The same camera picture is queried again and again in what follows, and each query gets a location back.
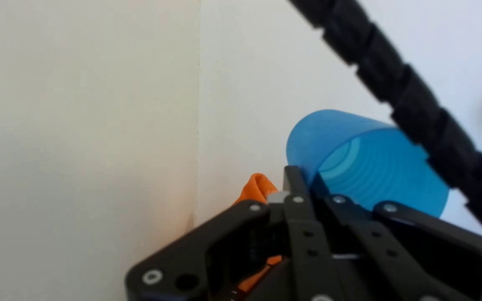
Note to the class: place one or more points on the blue plastic cup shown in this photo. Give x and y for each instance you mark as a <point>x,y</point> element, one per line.
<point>374,164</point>

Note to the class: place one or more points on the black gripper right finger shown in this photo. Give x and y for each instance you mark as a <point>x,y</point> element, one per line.
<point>418,251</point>

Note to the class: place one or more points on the orange cloth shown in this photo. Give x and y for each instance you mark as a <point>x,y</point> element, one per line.
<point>256,187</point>

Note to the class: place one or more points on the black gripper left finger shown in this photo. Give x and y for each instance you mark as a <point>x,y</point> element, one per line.
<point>284,251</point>

